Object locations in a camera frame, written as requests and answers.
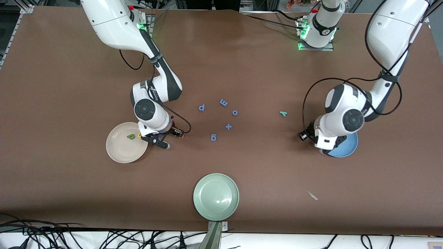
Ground tangled black floor cables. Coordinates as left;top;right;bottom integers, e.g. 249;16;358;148
0;213;208;249

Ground black base power cable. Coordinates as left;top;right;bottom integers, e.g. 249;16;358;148
241;12;301;31

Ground blue round plate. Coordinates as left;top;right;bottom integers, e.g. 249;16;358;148
327;133;359;158

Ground green round plate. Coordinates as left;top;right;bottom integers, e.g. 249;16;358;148
193;173;240;221

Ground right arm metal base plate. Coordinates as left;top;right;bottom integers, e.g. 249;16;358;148
140;14;155;35

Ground long aluminium frame profile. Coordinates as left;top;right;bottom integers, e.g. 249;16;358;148
0;5;35;68

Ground brown table cover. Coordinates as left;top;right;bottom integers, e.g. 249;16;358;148
0;6;443;236

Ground beige round plate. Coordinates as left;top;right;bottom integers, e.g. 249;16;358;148
106;122;149;164

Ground short aluminium frame profile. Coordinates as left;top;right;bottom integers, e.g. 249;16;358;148
417;0;443;24

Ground grey metal camera post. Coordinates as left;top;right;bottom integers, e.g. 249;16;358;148
199;221;229;249

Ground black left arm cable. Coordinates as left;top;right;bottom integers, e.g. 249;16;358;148
302;0;430;133

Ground orange background object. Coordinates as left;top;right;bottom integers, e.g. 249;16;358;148
286;0;312;9

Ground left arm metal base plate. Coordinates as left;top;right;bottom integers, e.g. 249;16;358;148
297;17;334;52

